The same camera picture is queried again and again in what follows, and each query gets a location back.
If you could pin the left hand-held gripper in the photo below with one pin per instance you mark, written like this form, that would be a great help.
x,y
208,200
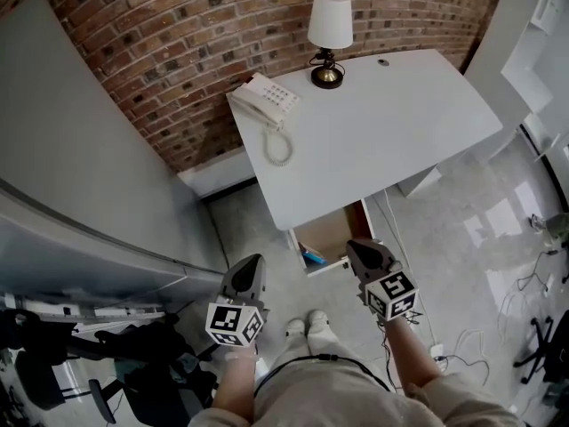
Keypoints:
x,y
233,323

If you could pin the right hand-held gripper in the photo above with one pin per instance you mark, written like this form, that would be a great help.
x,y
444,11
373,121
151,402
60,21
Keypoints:
x,y
391,296

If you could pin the white and blue cardboard box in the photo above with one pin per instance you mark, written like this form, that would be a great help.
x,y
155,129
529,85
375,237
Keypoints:
x,y
313,255

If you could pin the wooden drawer white front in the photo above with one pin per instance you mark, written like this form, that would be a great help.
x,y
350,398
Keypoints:
x,y
324,234

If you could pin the person's right forearm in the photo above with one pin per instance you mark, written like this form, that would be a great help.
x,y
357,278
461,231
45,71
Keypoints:
x,y
411,358

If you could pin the person's left forearm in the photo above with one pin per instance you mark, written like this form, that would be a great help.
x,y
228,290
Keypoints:
x,y
235,381

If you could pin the teal cloth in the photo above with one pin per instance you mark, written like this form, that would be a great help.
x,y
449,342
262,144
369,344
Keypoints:
x,y
186,363

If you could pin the person's left leg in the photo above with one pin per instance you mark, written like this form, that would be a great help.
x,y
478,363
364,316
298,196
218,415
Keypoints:
x,y
289,349

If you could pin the person's leg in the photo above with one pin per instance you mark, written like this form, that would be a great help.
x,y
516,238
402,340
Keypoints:
x,y
289,349
324,343

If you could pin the person's left white shoe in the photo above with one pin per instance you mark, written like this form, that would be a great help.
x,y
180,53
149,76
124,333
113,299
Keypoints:
x,y
295,327

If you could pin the person's white shoe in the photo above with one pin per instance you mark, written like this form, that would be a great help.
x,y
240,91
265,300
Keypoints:
x,y
295,327
319,320

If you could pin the white power strip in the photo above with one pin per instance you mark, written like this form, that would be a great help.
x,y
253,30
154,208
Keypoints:
x,y
437,351

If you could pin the person's right white shoe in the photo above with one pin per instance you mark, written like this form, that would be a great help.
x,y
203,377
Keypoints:
x,y
319,320

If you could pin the person's right leg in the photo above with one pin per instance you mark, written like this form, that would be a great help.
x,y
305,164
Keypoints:
x,y
324,343

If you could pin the black mesh office chair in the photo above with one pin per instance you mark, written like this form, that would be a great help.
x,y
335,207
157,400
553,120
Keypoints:
x,y
146,345

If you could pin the person's beige sweater torso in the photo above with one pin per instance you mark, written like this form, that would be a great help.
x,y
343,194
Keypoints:
x,y
338,403

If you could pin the black swivel chair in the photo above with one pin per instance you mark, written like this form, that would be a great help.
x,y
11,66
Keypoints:
x,y
540,340

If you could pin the white desk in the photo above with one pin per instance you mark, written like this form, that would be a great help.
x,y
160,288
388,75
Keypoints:
x,y
364,140

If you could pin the tall grey cabinet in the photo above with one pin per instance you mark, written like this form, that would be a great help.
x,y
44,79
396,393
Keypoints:
x,y
89,171

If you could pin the table lamp white shade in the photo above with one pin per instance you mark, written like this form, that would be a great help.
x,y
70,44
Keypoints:
x,y
330,20

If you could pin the white shelf unit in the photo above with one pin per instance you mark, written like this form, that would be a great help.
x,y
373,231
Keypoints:
x,y
515,38

